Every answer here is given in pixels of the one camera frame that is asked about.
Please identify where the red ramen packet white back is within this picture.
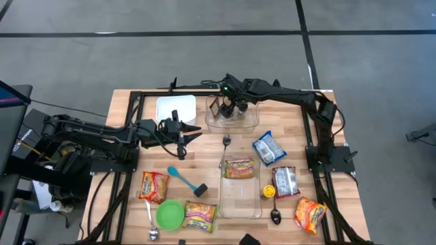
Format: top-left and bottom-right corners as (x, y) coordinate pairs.
(271, 165), (300, 199)

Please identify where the thick black cable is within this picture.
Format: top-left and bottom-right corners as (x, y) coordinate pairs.
(87, 171), (113, 239)

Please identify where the white paper bag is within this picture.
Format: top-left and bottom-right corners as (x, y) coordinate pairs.
(32, 179), (64, 212)

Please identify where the brown white-label spice packet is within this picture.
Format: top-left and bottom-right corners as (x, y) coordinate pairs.
(208, 96), (222, 118)

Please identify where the green plastic bowl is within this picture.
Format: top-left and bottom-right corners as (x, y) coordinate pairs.
(155, 199), (185, 231)

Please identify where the silver metal spoon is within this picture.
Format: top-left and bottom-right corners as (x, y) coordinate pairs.
(144, 199), (160, 242)

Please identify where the yellow cable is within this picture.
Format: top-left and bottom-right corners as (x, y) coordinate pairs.
(18, 139), (52, 163)

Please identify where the black metal table frame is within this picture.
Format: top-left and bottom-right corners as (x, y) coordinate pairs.
(80, 88), (372, 245)

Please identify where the yellow-lid spice jar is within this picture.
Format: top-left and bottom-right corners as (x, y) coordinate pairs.
(260, 184), (276, 201)

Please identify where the teal silicone spoon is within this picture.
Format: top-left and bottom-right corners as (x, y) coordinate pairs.
(166, 165), (199, 191)

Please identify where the small clear plastic bin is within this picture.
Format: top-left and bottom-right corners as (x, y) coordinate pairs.
(204, 94), (260, 134)

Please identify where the orange ramen packet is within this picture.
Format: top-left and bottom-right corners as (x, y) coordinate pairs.
(294, 196), (328, 235)

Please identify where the large clear plastic bin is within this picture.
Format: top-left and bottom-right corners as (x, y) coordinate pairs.
(218, 154), (263, 220)

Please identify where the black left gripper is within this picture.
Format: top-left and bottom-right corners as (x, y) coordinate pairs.
(159, 118), (203, 146)

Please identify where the dark computer monitor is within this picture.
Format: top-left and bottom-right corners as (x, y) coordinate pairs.
(0, 80), (34, 178)

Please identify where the black box white logo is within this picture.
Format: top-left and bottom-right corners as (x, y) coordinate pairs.
(12, 108), (72, 161)

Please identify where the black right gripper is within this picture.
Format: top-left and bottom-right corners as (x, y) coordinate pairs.
(219, 73), (248, 119)

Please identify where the black left wrist camera cable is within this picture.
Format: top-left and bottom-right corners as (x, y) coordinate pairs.
(149, 125), (187, 161)

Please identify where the white plastic bin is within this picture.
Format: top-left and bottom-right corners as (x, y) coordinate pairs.
(155, 94), (198, 126)

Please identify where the red beef ramen packet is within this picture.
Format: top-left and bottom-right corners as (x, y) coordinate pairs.
(138, 171), (170, 204)

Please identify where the dark grey stand foot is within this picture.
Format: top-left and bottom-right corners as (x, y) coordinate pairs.
(405, 122), (436, 143)

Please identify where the blue ramen packet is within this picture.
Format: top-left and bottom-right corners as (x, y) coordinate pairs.
(252, 130), (287, 167)

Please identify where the thin black cable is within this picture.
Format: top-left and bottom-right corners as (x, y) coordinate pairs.
(29, 98), (108, 118)

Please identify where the black-lid spice jar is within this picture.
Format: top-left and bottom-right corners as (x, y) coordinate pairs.
(237, 101), (249, 119)

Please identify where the dark steel spoon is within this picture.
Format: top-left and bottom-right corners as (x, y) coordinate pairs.
(219, 134), (232, 169)
(270, 195), (283, 226)

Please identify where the lime chili shrimp ramen packet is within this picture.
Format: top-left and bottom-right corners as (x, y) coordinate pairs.
(183, 200), (218, 233)
(223, 158), (255, 180)

